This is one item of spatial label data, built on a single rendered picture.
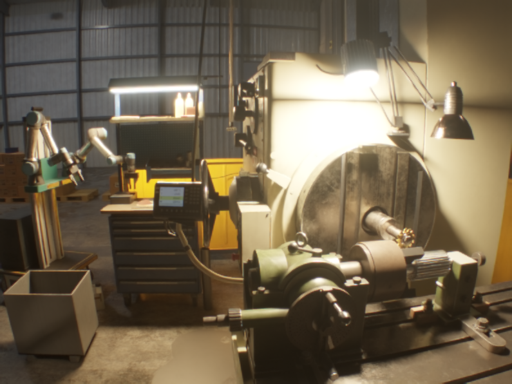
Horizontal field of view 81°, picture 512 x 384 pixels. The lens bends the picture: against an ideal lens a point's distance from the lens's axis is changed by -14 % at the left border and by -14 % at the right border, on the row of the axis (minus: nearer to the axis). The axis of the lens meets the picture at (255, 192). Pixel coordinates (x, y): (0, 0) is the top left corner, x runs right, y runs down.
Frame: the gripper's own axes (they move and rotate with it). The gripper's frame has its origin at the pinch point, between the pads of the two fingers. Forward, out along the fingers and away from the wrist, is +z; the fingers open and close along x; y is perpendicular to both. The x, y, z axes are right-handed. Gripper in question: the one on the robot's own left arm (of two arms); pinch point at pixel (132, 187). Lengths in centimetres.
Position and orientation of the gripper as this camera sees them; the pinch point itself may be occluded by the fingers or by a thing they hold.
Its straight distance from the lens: 335.6
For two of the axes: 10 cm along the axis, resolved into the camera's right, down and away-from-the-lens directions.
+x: 10.0, -0.2, 0.9
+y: 0.9, 1.9, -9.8
